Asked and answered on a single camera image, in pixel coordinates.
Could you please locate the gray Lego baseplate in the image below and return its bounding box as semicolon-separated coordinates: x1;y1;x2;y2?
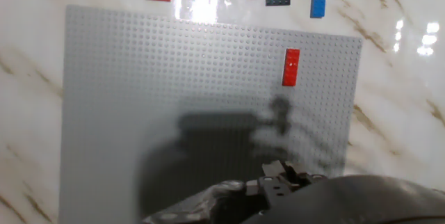
58;4;364;224

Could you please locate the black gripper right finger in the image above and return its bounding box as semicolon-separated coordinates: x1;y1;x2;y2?
284;161;327;187

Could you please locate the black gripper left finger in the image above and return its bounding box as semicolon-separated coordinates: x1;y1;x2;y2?
259;160;296;208

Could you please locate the red Lego brick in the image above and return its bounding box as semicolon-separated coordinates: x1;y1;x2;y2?
282;48;301;87

